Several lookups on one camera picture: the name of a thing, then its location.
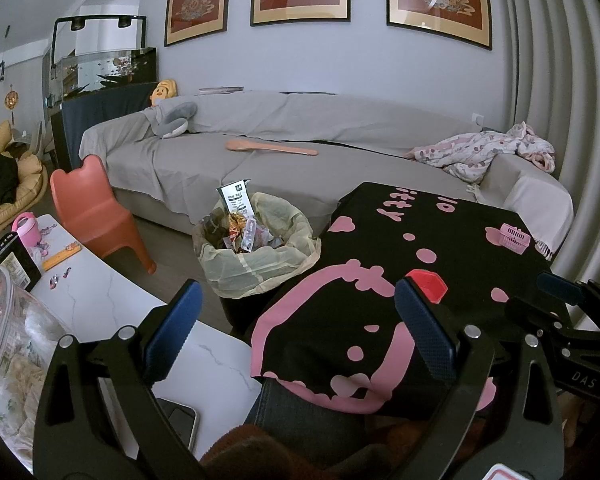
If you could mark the white fringed towel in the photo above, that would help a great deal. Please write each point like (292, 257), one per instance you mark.
(535, 205)

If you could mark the black box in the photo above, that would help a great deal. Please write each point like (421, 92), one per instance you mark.
(10, 260)

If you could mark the blue denim jeans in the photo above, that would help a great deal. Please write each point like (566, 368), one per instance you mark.
(290, 405)

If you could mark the white curtain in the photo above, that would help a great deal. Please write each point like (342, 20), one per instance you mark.
(570, 110)

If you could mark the wooden back scratcher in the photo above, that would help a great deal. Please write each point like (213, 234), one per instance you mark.
(270, 147)

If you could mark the brown fuzzy garment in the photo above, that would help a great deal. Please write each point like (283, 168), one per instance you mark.
(260, 452)

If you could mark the lantern wall decoration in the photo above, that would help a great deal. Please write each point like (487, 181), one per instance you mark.
(11, 101)

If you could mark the silver wrapper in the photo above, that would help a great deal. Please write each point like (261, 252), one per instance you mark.
(271, 240)

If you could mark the yellow ruler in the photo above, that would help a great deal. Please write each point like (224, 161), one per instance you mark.
(60, 257)

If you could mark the red hexagonal plastic container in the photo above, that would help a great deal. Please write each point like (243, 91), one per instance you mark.
(430, 285)

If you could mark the white wall socket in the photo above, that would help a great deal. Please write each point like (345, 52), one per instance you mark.
(478, 118)

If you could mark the pink printed blanket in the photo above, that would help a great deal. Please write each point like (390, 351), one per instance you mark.
(470, 152)

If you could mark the orange plastic child chair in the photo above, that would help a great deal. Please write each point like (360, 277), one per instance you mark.
(95, 210)

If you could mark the black pink printed tablecloth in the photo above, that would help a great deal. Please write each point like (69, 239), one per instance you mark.
(340, 320)

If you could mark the glass fish tank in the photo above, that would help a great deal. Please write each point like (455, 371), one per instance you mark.
(110, 67)

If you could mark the red orange foil snack bag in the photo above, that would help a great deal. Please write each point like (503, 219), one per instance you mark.
(237, 223)

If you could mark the yellow bean bag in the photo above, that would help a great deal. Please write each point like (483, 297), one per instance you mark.
(30, 180)

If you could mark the white printed paper carton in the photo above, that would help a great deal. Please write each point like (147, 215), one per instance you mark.
(235, 202)

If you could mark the pink water bottle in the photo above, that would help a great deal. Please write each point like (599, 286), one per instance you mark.
(25, 227)

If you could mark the flat book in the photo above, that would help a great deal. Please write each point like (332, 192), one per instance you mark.
(221, 90)

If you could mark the grey covered sofa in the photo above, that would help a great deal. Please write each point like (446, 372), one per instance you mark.
(280, 160)

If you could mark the clear plastic container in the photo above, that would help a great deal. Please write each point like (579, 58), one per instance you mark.
(10, 340)

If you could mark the dark smartphone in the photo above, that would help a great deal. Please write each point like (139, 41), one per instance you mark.
(180, 420)

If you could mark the narrow framed red picture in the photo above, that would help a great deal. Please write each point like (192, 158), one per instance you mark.
(197, 0)

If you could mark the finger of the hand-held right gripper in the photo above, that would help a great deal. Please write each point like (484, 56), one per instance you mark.
(535, 315)
(555, 283)

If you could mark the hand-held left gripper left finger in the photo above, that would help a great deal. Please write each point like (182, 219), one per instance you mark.
(175, 330)

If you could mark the dark fish tank cabinet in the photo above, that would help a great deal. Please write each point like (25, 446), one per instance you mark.
(95, 107)

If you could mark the yellow plush toy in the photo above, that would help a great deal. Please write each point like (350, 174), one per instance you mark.
(164, 91)

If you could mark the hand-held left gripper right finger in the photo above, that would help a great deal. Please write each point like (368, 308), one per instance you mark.
(425, 330)

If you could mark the pink plastic basket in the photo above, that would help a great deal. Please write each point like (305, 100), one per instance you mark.
(512, 237)

